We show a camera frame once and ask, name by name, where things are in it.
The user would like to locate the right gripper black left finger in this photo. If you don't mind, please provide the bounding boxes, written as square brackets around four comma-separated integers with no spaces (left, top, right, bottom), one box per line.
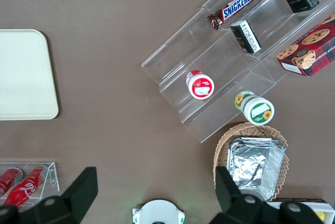
[0,166,98,224]

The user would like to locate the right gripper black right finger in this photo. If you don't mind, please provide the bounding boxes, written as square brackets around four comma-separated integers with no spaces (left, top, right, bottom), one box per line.
[211,166,326,224]

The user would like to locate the light wicker basket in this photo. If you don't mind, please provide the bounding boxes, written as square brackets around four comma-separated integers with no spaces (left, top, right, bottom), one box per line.
[213,121,289,201]

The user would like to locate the cream plastic tray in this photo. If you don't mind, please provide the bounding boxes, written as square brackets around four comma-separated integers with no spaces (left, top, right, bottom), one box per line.
[0,29,59,121]

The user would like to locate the clear acrylic bottle rack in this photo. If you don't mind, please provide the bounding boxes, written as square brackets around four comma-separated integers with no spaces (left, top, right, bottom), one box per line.
[0,161,60,206]

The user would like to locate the stacked aluminium foil containers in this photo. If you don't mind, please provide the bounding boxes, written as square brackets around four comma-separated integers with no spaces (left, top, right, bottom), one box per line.
[226,137,286,201]

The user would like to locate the red cola bottle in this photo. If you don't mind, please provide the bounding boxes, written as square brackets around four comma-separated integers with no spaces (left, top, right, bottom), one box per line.
[4,167,49,207]
[0,167,24,199]

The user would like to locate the white plastic snack bin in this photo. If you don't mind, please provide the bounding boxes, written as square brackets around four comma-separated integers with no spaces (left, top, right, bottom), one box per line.
[266,198,335,224]

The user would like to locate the green lidded sunflower cup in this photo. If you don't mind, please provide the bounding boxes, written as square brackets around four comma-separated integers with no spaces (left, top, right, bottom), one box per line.
[234,90,275,126]

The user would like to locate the red lidded yogurt cup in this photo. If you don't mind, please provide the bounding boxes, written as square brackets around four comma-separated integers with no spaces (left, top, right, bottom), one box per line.
[186,69,215,100]

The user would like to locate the clear acrylic stepped stand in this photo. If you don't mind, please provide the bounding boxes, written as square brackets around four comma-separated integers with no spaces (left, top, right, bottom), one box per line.
[141,0,335,144]

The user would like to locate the red tartan cookie box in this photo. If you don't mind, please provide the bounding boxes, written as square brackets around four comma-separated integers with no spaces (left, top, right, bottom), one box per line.
[276,12,335,77]

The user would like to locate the Snickers chocolate bar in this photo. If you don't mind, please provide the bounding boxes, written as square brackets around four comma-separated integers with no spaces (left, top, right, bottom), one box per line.
[207,0,262,30]

